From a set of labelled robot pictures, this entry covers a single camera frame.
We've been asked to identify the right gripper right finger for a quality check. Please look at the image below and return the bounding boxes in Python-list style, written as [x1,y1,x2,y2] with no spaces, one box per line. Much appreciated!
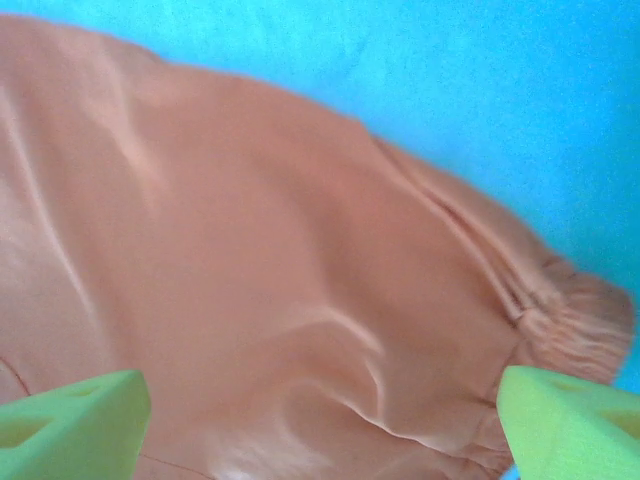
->
[494,364,640,480]

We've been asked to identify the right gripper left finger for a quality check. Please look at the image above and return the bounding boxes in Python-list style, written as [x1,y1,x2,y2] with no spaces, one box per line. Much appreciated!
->
[0,368,152,480]

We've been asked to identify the orange shorts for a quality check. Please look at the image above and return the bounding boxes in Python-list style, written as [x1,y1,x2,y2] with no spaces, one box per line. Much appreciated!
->
[0,14,636,480]

